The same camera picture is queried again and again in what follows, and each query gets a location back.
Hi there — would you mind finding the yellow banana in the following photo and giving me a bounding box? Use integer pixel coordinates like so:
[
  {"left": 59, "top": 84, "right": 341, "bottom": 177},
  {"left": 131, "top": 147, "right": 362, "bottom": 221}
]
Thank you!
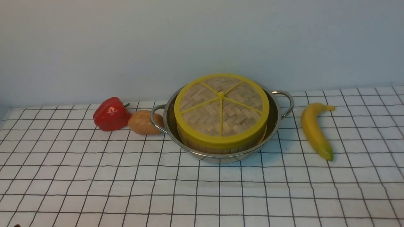
[{"left": 301, "top": 102, "right": 335, "bottom": 161}]

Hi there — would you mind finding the stainless steel two-handled pot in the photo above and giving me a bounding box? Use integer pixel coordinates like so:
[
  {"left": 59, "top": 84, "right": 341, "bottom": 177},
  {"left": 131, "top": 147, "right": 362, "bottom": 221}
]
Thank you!
[{"left": 150, "top": 87, "right": 294, "bottom": 164}]

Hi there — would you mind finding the bamboo steamer basket yellow rim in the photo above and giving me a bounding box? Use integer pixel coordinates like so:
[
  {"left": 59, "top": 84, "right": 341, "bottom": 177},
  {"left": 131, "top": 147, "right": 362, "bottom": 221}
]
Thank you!
[{"left": 178, "top": 125, "right": 267, "bottom": 154}]

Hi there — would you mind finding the red bell pepper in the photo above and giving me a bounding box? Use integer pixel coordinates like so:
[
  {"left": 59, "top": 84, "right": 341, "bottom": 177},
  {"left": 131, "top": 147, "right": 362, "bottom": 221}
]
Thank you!
[{"left": 93, "top": 97, "right": 132, "bottom": 131}]

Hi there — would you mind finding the brown potato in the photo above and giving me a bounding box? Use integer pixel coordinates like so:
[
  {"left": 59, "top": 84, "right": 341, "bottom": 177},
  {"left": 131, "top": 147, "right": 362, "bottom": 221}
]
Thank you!
[{"left": 128, "top": 110, "right": 162, "bottom": 135}]

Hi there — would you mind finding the woven bamboo lid yellow frame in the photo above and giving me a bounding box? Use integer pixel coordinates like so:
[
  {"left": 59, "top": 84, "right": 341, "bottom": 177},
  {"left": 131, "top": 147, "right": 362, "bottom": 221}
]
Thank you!
[{"left": 174, "top": 73, "right": 271, "bottom": 134}]

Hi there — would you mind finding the white checked tablecloth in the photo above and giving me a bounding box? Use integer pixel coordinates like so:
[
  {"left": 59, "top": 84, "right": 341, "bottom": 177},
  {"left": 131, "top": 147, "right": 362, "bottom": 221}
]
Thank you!
[{"left": 0, "top": 86, "right": 404, "bottom": 227}]

